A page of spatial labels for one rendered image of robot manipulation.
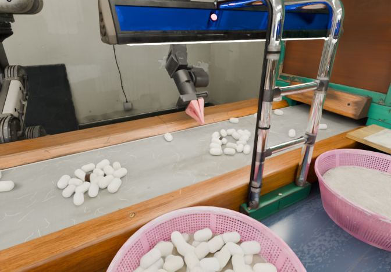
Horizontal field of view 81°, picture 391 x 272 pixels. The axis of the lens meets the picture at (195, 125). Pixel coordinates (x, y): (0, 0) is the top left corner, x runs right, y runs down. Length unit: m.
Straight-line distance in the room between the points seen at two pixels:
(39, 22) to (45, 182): 2.04
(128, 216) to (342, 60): 0.85
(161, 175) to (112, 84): 2.14
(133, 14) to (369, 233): 0.58
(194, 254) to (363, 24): 0.84
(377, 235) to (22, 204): 0.68
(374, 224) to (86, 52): 2.45
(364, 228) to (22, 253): 0.58
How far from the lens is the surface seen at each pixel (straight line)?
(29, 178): 0.67
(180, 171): 0.57
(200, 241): 0.43
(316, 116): 0.54
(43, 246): 0.45
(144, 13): 0.44
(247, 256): 0.43
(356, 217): 0.56
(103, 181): 0.55
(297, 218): 0.60
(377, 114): 0.94
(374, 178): 0.70
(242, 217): 0.43
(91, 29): 2.56
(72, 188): 0.56
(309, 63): 1.06
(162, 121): 0.80
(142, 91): 2.74
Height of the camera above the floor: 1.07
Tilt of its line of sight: 23 degrees down
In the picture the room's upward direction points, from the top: straight up
